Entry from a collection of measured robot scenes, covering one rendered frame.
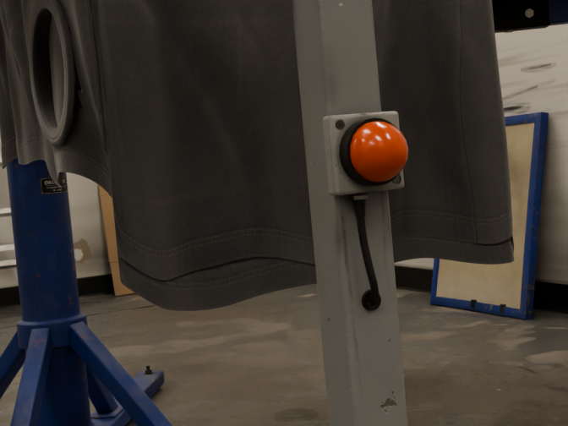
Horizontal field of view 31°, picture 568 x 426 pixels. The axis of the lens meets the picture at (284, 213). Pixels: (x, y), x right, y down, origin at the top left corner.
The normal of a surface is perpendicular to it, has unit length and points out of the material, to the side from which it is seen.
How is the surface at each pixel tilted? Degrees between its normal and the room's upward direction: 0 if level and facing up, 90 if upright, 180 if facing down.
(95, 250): 90
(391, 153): 100
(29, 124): 91
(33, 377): 42
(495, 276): 78
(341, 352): 90
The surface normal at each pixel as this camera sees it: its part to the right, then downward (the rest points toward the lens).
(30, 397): -0.13, -0.69
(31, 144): -0.79, 0.10
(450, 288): -0.90, -0.11
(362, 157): -0.62, 0.25
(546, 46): -0.90, 0.11
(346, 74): 0.42, 0.01
